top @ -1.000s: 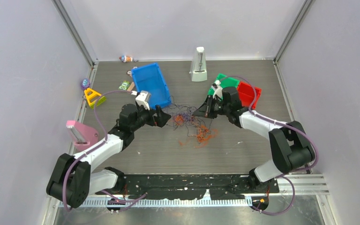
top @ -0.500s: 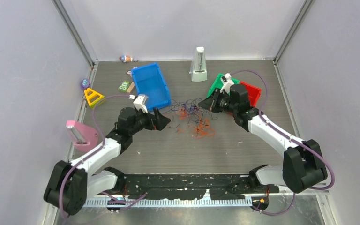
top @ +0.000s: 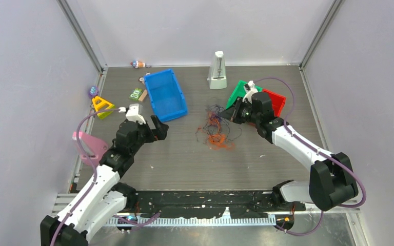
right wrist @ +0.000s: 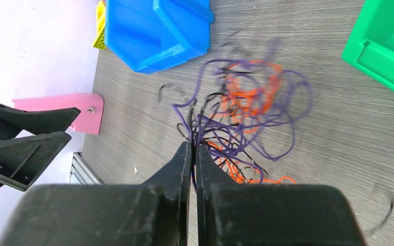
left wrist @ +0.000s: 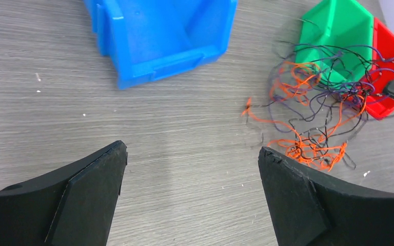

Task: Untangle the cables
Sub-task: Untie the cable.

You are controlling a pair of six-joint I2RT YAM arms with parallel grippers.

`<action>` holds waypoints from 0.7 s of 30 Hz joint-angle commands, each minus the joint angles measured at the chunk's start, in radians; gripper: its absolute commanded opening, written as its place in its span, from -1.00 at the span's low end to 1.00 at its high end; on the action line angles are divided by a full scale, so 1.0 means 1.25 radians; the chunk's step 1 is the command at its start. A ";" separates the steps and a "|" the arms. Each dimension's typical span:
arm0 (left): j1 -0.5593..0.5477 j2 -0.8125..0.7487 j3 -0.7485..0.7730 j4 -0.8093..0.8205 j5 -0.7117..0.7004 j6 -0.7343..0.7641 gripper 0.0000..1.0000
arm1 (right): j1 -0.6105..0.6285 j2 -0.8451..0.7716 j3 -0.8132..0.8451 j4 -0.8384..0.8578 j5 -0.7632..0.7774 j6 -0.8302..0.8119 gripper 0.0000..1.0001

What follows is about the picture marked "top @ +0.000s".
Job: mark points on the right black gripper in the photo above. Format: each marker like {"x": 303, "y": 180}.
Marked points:
{"x": 232, "y": 113}

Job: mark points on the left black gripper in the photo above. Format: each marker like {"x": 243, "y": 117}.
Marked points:
{"x": 159, "y": 131}

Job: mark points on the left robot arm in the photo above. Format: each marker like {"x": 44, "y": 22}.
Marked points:
{"x": 103, "y": 195}

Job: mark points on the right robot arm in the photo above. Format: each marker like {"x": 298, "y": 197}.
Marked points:
{"x": 331, "y": 182}

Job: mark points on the green plastic bin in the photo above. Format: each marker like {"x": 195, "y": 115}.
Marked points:
{"x": 239, "y": 91}

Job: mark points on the blue plastic bin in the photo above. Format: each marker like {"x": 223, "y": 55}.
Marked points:
{"x": 166, "y": 96}

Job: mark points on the white metronome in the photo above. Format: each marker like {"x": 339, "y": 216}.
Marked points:
{"x": 217, "y": 74}

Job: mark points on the wooden block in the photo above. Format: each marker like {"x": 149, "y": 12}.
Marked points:
{"x": 143, "y": 96}

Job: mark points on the green toy block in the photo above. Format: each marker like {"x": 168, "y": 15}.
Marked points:
{"x": 136, "y": 94}

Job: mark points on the red plastic bin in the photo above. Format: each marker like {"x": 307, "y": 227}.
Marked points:
{"x": 278, "y": 101}

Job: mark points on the small round toy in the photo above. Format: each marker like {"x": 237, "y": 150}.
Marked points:
{"x": 142, "y": 80}

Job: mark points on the yellow triangle toy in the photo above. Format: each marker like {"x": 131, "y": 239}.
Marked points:
{"x": 102, "y": 107}

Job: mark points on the pink stand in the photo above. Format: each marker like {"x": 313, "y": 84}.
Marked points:
{"x": 90, "y": 147}

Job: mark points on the small figurine toy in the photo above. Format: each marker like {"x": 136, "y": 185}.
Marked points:
{"x": 138, "y": 64}

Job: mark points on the purple round toy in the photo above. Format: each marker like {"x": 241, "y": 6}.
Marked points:
{"x": 93, "y": 92}

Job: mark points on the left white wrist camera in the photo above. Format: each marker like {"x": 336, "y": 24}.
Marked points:
{"x": 133, "y": 113}

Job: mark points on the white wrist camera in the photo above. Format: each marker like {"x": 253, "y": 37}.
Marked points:
{"x": 250, "y": 89}
{"x": 133, "y": 113}

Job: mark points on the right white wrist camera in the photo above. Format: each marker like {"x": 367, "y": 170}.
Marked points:
{"x": 250, "y": 89}

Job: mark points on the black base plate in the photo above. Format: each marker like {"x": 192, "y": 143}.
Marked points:
{"x": 207, "y": 204}

